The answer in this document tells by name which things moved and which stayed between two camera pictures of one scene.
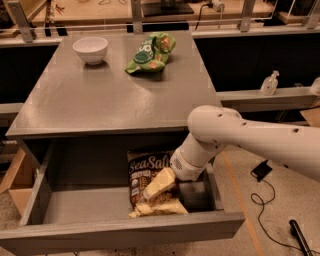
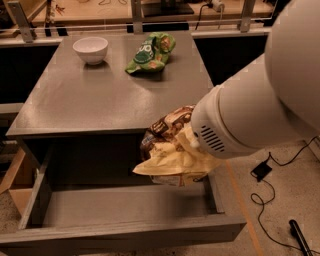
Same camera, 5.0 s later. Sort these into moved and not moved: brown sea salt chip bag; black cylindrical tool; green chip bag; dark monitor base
Moved: brown sea salt chip bag
Not moved: green chip bag; black cylindrical tool; dark monitor base
